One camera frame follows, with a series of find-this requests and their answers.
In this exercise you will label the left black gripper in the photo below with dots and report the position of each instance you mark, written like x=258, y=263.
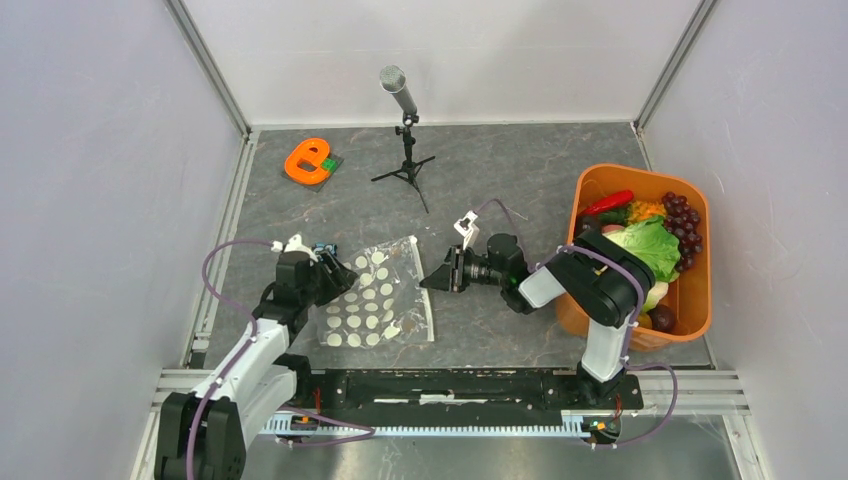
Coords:
x=338, y=281

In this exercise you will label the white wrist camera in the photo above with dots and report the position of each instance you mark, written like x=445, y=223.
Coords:
x=466, y=227
x=293, y=244

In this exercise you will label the green block on dark plate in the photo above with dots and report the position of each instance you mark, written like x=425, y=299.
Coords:
x=331, y=164

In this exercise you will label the silver microphone on tripod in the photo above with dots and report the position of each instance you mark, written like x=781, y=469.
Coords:
x=394, y=81

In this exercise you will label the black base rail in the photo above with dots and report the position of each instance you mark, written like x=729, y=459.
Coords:
x=459, y=397

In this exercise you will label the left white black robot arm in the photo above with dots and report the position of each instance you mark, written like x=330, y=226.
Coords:
x=206, y=432

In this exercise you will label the clear dotted zip top bag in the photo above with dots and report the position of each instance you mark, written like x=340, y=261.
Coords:
x=386, y=304

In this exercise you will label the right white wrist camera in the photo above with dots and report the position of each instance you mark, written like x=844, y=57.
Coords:
x=466, y=227

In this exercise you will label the green lettuce leaf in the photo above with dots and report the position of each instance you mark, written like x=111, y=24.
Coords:
x=651, y=243

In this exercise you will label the small yellow pineapple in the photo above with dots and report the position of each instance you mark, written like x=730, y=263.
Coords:
x=639, y=211

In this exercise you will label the orange plastic food bin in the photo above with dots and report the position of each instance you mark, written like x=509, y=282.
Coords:
x=690, y=297

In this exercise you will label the red chili pepper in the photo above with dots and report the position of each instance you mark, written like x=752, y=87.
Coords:
x=611, y=202

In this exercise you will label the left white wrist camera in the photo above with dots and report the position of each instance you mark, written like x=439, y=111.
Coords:
x=293, y=244

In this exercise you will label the purple grape bunch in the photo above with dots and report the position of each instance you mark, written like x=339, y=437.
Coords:
x=682, y=220

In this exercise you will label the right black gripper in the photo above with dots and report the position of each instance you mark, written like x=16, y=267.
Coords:
x=450, y=274

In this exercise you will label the white cable duct strip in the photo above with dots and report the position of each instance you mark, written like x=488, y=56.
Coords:
x=284, y=424

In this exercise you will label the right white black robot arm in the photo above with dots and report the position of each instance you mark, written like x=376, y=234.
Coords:
x=606, y=281

